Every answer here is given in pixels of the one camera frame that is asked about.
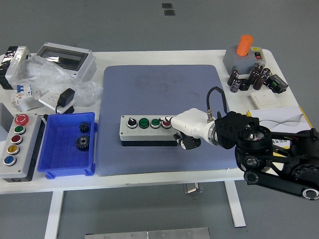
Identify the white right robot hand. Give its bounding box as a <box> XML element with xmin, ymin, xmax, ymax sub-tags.
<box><xmin>159</xmin><ymin>108</ymin><xmax>214</xmax><ymax>151</ymax></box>

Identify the grey three-button control box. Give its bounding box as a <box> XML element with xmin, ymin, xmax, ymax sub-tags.
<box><xmin>119</xmin><ymin>114</ymin><xmax>179</xmax><ymax>148</ymax></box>

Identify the grey five-button control box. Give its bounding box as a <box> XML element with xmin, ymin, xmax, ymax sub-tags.
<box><xmin>0</xmin><ymin>113</ymin><xmax>47</xmax><ymax>182</ymax></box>

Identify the blue-grey table mat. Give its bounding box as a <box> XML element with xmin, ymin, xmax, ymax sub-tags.
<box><xmin>96</xmin><ymin>64</ymin><xmax>242</xmax><ymax>177</ymax></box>

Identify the short black round part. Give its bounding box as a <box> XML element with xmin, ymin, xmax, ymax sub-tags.
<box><xmin>239</xmin><ymin>78</ymin><xmax>251</xmax><ymax>91</ymax></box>

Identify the white yellow cardboard box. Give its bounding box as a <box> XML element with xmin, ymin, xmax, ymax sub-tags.
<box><xmin>245</xmin><ymin>106</ymin><xmax>315</xmax><ymax>150</ymax></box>

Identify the white table leg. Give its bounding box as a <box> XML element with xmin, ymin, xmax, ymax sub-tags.
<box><xmin>44</xmin><ymin>191</ymin><xmax>65</xmax><ymax>239</ymax></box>
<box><xmin>223</xmin><ymin>181</ymin><xmax>247</xmax><ymax>228</ymax></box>

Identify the orange cylinder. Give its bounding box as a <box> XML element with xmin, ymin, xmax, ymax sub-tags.
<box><xmin>236</xmin><ymin>34</ymin><xmax>254</xmax><ymax>57</ymax></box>

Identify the black module with green terminal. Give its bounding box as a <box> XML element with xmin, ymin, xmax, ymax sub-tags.
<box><xmin>264</xmin><ymin>74</ymin><xmax>289</xmax><ymax>94</ymax></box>

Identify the small black gear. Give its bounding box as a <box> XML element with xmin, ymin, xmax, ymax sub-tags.
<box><xmin>79</xmin><ymin>121</ymin><xmax>91</xmax><ymax>134</ymax></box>

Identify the large black gear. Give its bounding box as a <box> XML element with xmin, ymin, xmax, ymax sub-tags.
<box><xmin>75</xmin><ymin>135</ymin><xmax>91</xmax><ymax>152</ymax></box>

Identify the grey windowed distribution box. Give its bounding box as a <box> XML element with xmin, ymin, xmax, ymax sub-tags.
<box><xmin>36</xmin><ymin>42</ymin><xmax>97</xmax><ymax>83</ymax></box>

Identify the grey metal plate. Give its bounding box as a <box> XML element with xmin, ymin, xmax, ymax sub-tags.
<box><xmin>84</xmin><ymin>227</ymin><xmax>210</xmax><ymax>239</ymax></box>

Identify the black power adapter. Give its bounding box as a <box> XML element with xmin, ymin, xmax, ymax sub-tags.
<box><xmin>55</xmin><ymin>88</ymin><xmax>76</xmax><ymax>115</ymax></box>

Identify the blue plastic bin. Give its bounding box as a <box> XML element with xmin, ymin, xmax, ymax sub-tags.
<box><xmin>37</xmin><ymin>112</ymin><xmax>98</xmax><ymax>179</ymax></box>

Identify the clear plastic bag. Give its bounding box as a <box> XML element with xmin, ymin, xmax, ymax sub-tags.
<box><xmin>11</xmin><ymin>54</ymin><xmax>104</xmax><ymax>108</ymax></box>

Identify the white blue circuit breaker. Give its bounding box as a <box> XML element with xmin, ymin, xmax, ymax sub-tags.
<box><xmin>10</xmin><ymin>84</ymin><xmax>34</xmax><ymax>107</ymax></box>

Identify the white box with black face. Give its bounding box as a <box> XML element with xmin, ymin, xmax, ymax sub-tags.
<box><xmin>0</xmin><ymin>46</ymin><xmax>31</xmax><ymax>90</ymax></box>

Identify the grey metal box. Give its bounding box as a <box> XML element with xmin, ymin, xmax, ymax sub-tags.
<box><xmin>0</xmin><ymin>103</ymin><xmax>13</xmax><ymax>142</ymax></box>

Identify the silver under-table bracket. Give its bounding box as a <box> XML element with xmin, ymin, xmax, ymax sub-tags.
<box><xmin>183</xmin><ymin>183</ymin><xmax>204</xmax><ymax>194</ymax></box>

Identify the grey switch box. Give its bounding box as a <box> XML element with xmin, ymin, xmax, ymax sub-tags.
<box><xmin>222</xmin><ymin>46</ymin><xmax>267</xmax><ymax>75</ymax></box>

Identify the white wall switch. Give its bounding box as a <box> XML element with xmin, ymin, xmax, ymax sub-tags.
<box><xmin>250</xmin><ymin>89</ymin><xmax>281</xmax><ymax>109</ymax></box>

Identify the white wall socket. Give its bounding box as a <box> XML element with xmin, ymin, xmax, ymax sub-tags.
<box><xmin>38</xmin><ymin>91</ymin><xmax>75</xmax><ymax>110</ymax></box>

